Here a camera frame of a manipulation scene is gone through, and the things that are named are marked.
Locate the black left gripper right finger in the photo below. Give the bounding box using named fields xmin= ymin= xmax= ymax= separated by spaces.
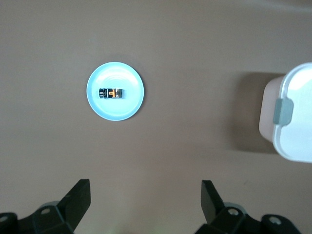
xmin=195 ymin=179 xmax=269 ymax=234

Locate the white lidded storage box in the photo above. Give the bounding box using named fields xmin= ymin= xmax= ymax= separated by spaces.
xmin=258 ymin=62 xmax=312 ymax=163

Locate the light blue round plate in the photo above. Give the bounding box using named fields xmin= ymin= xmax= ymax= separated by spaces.
xmin=86 ymin=61 xmax=147 ymax=122

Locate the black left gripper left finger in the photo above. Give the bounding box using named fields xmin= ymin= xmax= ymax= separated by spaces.
xmin=18 ymin=179 xmax=91 ymax=234

